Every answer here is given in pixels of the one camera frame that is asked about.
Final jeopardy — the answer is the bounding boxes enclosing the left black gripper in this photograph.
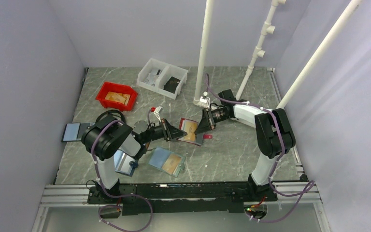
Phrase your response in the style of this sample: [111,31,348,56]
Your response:
[143,118,187,144]

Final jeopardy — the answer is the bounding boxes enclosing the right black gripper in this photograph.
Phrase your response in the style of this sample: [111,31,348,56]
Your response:
[194,108,230,135]

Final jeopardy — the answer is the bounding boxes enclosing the red card holder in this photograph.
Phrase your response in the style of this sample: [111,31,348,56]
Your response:
[178,117,213,146]

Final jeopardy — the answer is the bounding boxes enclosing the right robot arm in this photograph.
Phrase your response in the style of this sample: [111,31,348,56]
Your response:
[195,89,296,201]

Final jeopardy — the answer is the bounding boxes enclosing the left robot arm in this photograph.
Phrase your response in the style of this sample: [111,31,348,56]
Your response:
[81,115,187,203]

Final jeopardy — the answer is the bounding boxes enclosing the black cards in bin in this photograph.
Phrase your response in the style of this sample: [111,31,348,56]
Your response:
[163,76,180,93]

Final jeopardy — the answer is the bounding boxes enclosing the gold cards in red bin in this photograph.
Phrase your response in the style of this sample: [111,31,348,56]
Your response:
[105,91,131,105]

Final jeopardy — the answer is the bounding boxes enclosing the white divided plastic bin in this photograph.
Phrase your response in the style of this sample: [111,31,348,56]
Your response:
[136,58,188,100]

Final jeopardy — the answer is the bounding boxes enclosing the red plastic bin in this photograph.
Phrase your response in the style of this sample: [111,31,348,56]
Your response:
[95,82,138,111]

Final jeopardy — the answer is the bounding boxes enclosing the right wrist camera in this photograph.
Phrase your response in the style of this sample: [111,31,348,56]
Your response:
[199,91,211,108]

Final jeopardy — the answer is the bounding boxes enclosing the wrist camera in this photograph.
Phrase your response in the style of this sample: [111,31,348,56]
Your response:
[199,91,211,108]
[150,106,163,117]

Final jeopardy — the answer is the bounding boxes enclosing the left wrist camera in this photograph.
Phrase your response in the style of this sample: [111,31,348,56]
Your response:
[150,106,163,117]

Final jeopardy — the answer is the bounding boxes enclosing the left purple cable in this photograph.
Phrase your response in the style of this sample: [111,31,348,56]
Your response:
[90,109,154,232]

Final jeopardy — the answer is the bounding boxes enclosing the purple cable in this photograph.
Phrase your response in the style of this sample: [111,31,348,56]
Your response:
[90,109,154,232]
[203,72,316,224]

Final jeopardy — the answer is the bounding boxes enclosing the black coiled cable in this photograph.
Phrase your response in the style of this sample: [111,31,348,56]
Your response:
[94,109,126,124]

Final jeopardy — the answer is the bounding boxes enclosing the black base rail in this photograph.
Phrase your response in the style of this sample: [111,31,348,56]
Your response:
[87,181,277,216]

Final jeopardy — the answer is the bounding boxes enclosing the aluminium frame rail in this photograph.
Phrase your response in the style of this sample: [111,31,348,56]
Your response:
[32,182,332,232]

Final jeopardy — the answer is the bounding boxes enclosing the white pvc pipe frame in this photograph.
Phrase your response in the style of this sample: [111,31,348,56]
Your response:
[193,0,362,108]

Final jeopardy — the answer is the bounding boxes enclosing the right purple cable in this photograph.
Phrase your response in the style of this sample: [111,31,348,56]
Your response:
[203,72,316,224]

